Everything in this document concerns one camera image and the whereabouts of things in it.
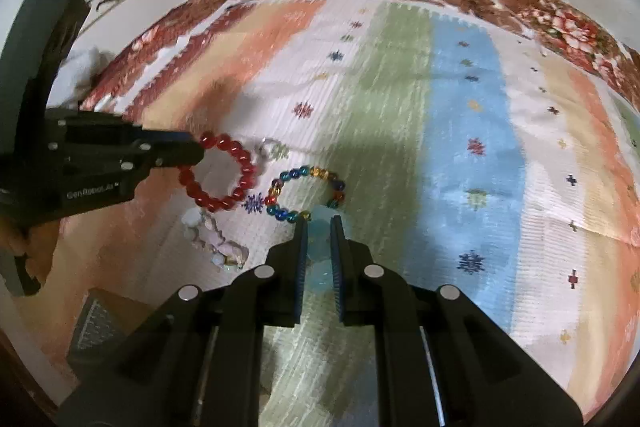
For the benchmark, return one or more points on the dark box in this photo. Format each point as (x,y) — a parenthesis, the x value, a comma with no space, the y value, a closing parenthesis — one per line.
(107,327)

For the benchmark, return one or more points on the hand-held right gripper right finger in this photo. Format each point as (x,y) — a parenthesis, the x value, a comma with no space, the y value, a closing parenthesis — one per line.
(338,257)

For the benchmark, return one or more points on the person's left hand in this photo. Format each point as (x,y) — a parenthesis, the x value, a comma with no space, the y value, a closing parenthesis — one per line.
(42,244)

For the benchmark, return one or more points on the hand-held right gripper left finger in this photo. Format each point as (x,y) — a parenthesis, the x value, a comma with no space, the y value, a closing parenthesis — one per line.
(303,257)

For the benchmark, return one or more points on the striped pastel woven mat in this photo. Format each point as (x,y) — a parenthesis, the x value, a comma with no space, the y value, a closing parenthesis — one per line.
(400,132)

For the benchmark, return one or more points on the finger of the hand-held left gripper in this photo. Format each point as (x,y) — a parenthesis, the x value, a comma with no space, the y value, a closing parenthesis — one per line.
(180,153)
(172,137)

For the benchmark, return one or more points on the white cloth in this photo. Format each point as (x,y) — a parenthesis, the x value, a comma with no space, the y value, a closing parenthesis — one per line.
(87,67)

